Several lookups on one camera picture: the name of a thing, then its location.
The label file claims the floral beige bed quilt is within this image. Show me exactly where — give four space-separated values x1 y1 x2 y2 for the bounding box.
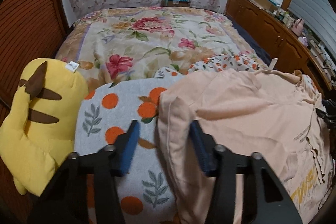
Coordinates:
56 7 265 90

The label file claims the orange print white blanket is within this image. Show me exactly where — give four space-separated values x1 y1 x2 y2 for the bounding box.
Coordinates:
74 52 268 224

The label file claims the grey window roller blind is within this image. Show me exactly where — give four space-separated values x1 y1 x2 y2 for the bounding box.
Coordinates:
289 0 335 56

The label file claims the brown louvered wardrobe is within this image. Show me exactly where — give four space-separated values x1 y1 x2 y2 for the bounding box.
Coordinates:
1 0 70 119

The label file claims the peach printed t-shirt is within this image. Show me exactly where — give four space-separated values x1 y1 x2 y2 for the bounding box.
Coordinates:
158 69 335 223

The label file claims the pink tissue pack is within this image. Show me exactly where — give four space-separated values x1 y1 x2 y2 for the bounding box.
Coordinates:
298 36 308 47

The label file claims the yellow pikachu plush toy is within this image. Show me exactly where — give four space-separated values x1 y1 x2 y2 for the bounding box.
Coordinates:
1 58 88 196

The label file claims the long wooden cabinet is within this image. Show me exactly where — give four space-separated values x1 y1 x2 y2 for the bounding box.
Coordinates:
226 0 333 94

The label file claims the cardboard box with blue cloth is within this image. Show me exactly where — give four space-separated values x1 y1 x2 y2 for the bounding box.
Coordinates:
161 0 190 7

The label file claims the open cardboard box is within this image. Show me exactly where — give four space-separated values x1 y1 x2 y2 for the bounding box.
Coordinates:
252 0 277 12

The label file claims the navy blue bed sheet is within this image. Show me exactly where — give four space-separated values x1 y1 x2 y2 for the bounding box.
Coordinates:
226 15 271 66

